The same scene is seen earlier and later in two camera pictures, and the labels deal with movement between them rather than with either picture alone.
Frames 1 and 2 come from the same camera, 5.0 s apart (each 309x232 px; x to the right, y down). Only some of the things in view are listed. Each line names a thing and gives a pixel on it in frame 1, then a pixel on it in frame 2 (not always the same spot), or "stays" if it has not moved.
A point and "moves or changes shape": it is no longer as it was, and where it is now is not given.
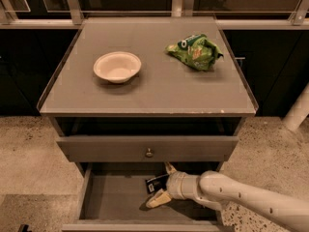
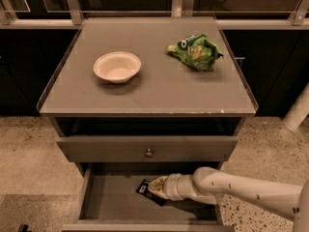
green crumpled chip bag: x=195 y=50 stays
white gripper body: x=174 y=185 stays
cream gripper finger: x=170 y=169 → x=156 y=187
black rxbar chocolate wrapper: x=156 y=184 moves or changes shape
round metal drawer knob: x=149 y=154 stays
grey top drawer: x=149 y=149 stays
